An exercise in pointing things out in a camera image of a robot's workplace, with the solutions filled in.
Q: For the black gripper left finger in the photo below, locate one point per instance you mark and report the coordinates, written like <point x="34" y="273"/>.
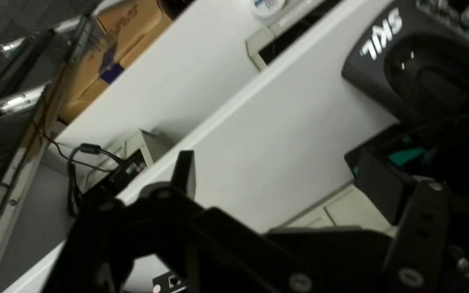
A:
<point x="153" y="245"/>

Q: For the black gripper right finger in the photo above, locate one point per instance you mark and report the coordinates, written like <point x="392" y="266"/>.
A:
<point x="423" y="245"/>

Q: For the black battery charger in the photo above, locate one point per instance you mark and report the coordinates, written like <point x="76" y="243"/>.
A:
<point x="430" y="60"/>

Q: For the cardboard box with blue tape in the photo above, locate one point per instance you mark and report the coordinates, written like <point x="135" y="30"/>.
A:
<point x="125" y="34"/>

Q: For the grey open front bin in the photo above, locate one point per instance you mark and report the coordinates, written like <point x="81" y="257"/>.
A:
<point x="256" y="48"/>

